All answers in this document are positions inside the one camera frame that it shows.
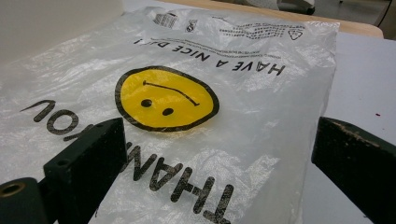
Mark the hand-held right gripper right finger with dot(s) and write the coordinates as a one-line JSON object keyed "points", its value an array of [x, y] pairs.
{"points": [[358, 161]]}

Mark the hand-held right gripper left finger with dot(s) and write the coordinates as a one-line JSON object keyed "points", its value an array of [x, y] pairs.
{"points": [[90, 155]]}

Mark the clear smiley print plastic bag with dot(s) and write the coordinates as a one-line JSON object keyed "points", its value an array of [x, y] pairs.
{"points": [[249, 130]]}

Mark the white paper table mat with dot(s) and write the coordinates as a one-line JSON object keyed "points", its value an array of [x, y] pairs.
{"points": [[358, 77]]}

